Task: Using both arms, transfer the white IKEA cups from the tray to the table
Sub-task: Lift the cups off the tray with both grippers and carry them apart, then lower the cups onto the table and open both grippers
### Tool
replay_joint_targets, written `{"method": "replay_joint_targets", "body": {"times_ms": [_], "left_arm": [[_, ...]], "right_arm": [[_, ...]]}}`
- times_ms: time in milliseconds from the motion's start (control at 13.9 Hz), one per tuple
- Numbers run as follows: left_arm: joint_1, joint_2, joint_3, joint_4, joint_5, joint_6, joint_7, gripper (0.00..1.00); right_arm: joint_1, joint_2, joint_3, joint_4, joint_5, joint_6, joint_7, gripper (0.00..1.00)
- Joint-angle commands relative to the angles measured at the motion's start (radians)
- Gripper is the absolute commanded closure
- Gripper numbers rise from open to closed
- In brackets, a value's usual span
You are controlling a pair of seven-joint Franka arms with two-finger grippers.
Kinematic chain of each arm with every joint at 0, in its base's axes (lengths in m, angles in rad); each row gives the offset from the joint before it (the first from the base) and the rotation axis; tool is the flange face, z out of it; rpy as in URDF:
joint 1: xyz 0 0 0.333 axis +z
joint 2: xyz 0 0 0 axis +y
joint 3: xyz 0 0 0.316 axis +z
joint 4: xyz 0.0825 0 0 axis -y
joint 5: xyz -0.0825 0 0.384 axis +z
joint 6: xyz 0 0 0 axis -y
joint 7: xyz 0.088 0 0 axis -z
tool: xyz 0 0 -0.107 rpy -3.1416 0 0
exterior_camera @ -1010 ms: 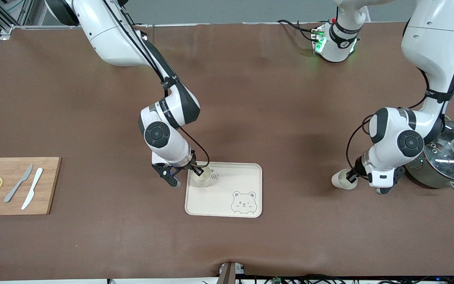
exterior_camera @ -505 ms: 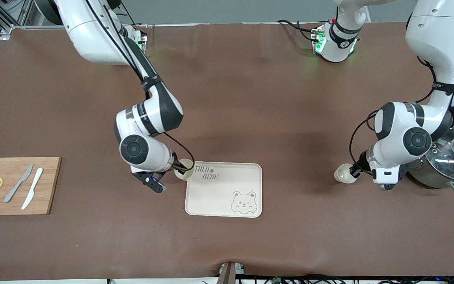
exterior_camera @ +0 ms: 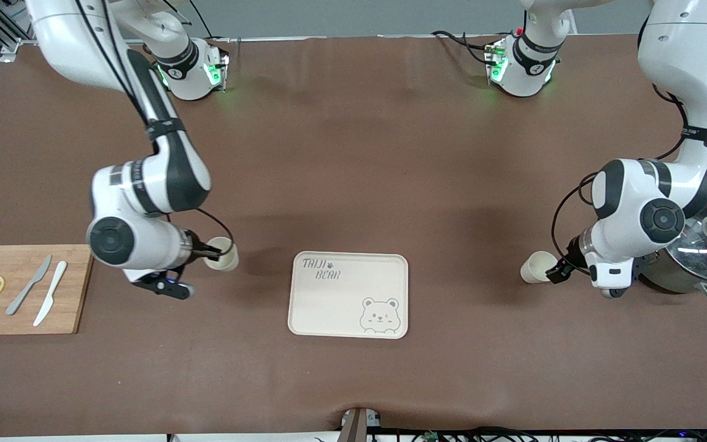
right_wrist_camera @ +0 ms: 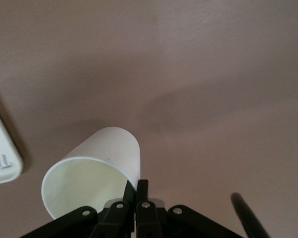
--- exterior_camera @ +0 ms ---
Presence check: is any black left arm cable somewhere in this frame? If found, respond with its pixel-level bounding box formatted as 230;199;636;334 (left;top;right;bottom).
551;0;707;272

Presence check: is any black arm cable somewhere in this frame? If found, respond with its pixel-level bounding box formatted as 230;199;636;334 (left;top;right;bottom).
551;0;707;272
75;0;235;256

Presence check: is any metal base connector plate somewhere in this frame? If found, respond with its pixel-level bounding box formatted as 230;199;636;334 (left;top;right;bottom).
484;38;509;84
206;38;232;94

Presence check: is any black base cable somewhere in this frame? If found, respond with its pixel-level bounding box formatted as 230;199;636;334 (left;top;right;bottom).
190;0;232;45
431;29;496;63

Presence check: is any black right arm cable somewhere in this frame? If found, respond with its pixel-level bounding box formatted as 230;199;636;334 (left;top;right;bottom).
75;0;235;256

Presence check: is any black left base cable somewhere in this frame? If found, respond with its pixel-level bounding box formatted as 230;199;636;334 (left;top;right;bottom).
431;29;496;63

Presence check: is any cream bear print tray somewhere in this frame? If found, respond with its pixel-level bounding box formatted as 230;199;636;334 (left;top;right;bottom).
287;251;409;339

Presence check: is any grey plastic knife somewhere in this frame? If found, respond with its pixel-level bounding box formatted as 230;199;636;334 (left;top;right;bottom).
6;255;53;316

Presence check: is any black right base cable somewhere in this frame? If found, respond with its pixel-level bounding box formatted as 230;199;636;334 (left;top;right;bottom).
190;0;232;45

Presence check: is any white plastic knife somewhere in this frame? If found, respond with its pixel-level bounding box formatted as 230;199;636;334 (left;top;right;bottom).
33;261;68;327

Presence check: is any metal table edge bracket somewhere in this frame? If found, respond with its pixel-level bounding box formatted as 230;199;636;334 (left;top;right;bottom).
340;408;383;442

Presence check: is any white IKEA cup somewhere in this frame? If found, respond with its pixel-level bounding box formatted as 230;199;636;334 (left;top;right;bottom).
203;237;239;273
520;250;560;285

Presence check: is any wooden cutting board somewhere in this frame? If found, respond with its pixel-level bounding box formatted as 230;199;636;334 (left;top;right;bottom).
0;244;95;336

